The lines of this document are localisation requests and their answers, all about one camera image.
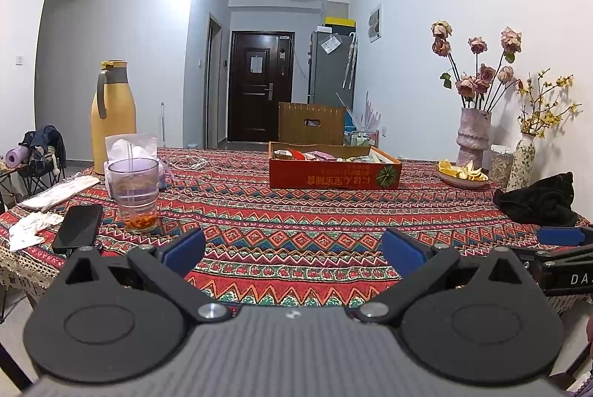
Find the yellow thermos jug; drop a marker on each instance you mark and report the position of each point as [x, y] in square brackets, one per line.
[113, 114]

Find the grey side door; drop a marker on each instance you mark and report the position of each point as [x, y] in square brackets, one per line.
[214, 91]

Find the framed wall picture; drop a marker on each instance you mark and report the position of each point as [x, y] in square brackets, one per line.
[375, 23]

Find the crumpled white tissue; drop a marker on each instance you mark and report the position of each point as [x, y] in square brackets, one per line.
[28, 230]

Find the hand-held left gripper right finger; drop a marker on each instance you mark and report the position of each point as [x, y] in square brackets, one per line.
[403, 249]

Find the yellow flower branches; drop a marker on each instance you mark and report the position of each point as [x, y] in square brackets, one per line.
[539, 119]

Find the glass cup with straw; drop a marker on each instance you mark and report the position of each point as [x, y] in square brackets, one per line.
[134, 198]

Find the dried pink roses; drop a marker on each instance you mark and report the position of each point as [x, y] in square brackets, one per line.
[468, 84]

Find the white towel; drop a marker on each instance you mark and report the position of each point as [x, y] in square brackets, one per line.
[60, 191]

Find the pile of yellow peels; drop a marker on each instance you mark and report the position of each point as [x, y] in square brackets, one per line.
[463, 171]

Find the folding chair with clothes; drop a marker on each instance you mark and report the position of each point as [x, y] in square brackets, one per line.
[44, 147]

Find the purple tissue pack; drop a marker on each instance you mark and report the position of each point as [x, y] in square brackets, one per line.
[139, 144]

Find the black cloth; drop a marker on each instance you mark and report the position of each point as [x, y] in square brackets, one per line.
[537, 202]

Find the red cardboard box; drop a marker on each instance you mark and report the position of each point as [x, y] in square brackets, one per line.
[324, 179]

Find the hanging folded umbrella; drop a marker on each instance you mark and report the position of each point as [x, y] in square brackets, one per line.
[350, 63]

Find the glass storage jar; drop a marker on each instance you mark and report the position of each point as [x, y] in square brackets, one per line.
[499, 168]

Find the black smartphone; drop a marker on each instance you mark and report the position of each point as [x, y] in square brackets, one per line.
[76, 228]

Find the grey refrigerator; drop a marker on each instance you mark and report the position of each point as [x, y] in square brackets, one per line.
[324, 77]

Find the dark brown entrance door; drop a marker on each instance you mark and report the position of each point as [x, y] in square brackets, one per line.
[245, 110]

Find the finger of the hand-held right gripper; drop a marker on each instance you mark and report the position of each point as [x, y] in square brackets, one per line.
[560, 236]
[556, 258]

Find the purple rolled mat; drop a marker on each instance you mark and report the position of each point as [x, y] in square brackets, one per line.
[16, 157]

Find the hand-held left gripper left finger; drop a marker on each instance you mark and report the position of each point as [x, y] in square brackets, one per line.
[185, 246]

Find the brown oval plate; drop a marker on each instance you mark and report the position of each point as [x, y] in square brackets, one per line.
[463, 184]

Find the pink ribbed vase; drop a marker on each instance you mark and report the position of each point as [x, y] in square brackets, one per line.
[472, 137]

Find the row of packed snack packets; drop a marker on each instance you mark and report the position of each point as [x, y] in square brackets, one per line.
[319, 156]

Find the clear plastic bag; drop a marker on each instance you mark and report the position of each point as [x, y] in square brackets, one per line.
[331, 44]

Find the yellow and black box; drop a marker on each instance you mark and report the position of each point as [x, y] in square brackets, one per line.
[338, 22]

